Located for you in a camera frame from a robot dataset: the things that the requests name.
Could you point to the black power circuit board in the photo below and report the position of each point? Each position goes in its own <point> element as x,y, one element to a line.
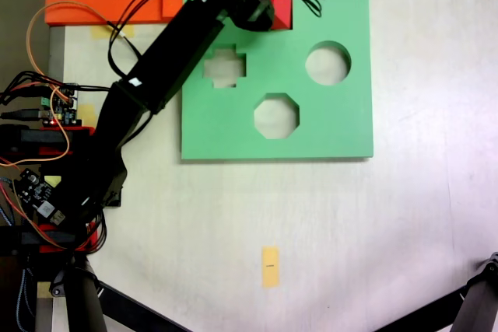
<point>35,192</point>

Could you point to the yellow marker tape with line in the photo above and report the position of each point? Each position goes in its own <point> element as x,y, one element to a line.
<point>270,275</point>

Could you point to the red and black table clamp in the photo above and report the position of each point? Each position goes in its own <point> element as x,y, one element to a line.
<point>39,137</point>
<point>54,238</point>

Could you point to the green shape sorting board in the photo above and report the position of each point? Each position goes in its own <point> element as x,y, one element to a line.
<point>330,114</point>

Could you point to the wide yellow tape strip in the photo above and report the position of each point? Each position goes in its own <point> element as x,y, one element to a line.
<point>99,32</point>

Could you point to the red square block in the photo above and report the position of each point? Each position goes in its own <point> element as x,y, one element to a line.
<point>283,9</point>

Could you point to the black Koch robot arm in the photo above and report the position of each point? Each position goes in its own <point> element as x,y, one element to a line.
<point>167,56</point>

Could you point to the thick black tripod leg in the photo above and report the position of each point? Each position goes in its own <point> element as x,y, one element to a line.
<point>480,297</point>
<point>83,305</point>

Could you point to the thin black tripod leg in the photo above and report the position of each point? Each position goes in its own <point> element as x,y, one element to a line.
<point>428,310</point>
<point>136,308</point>

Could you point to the small yellow tape piece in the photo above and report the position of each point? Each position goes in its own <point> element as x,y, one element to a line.
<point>87,111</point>

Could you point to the motor controller circuit board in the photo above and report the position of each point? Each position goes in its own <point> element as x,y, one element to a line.
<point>62,108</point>

